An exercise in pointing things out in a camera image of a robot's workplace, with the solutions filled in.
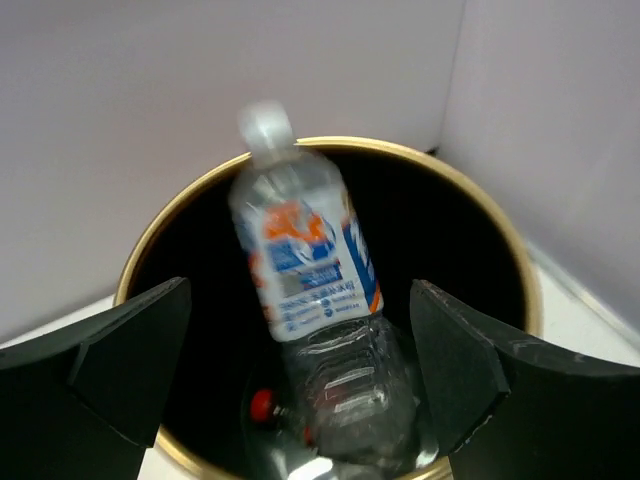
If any orange cylindrical bin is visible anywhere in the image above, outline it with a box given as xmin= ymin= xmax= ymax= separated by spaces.
xmin=115 ymin=136 xmax=543 ymax=479

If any small red label bottle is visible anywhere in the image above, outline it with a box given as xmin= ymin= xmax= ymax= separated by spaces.
xmin=245 ymin=388 xmax=315 ymax=479

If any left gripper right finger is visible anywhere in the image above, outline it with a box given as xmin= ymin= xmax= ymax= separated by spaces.
xmin=410 ymin=280 xmax=639 ymax=479

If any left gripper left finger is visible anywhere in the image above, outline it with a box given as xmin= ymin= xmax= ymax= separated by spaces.
xmin=1 ymin=277 xmax=191 ymax=480

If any blue orange label bottle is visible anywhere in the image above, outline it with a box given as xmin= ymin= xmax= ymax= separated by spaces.
xmin=229 ymin=101 xmax=439 ymax=477

